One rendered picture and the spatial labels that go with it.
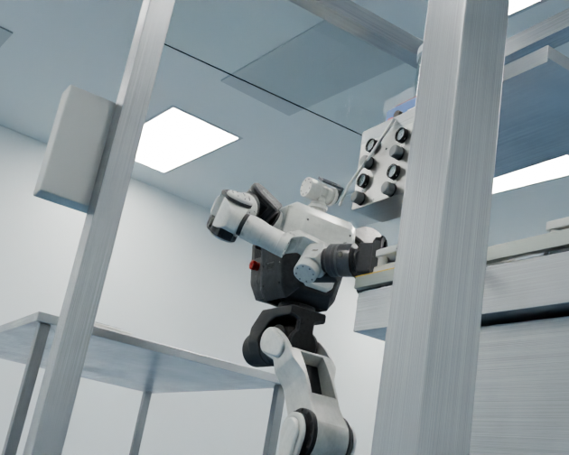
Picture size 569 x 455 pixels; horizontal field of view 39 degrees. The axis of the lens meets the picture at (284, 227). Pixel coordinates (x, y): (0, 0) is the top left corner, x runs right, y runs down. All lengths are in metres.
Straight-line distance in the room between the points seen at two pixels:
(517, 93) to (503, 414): 0.71
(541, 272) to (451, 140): 0.85
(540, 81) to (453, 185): 1.10
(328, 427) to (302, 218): 0.64
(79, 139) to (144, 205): 5.47
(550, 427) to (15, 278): 5.60
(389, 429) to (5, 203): 6.22
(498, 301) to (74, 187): 0.93
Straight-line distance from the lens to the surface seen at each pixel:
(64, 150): 1.82
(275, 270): 2.45
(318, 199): 2.56
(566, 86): 1.84
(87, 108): 1.87
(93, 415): 6.93
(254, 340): 2.54
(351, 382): 8.48
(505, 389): 1.63
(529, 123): 1.99
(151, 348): 3.08
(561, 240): 1.57
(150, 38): 1.92
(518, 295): 1.60
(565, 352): 1.55
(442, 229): 0.72
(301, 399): 2.26
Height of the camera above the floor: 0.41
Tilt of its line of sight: 19 degrees up
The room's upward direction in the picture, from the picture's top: 10 degrees clockwise
